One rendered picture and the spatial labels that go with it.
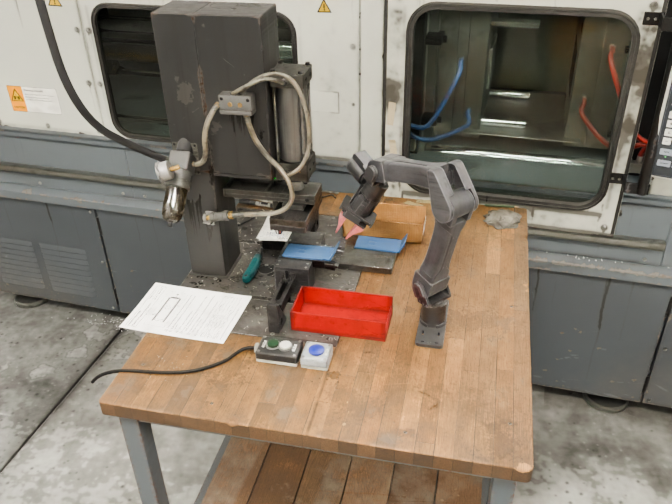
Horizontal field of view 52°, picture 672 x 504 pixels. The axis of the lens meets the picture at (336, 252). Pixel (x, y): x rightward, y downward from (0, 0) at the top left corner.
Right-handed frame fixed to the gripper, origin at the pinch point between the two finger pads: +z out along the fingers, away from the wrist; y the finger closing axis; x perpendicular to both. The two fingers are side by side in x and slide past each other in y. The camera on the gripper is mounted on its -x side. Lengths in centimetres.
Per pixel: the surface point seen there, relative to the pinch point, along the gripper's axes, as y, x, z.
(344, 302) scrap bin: -10.1, 13.4, 10.0
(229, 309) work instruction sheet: 15.0, 20.1, 28.0
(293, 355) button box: -3.8, 37.9, 13.5
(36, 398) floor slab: 62, -17, 161
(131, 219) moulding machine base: 69, -65, 92
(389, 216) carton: -13.0, -35.2, 6.9
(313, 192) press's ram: 12.9, 1.5, -6.7
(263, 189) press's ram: 24.8, 0.2, 1.9
